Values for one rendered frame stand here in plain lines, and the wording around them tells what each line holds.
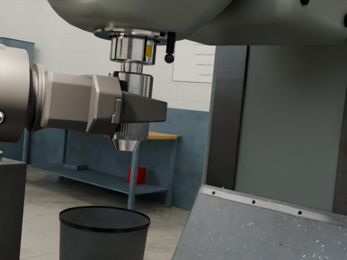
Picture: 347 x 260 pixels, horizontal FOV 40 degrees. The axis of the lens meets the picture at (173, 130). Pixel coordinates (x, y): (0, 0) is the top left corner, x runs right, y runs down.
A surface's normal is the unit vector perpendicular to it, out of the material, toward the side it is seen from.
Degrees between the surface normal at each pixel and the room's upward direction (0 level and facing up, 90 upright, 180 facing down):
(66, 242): 94
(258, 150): 90
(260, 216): 63
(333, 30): 117
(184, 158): 90
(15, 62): 47
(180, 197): 90
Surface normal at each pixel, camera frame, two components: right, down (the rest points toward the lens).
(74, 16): -0.46, 0.83
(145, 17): 0.15, 0.85
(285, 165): -0.64, -0.02
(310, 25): 0.47, 0.78
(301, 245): -0.51, -0.47
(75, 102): 0.46, 0.09
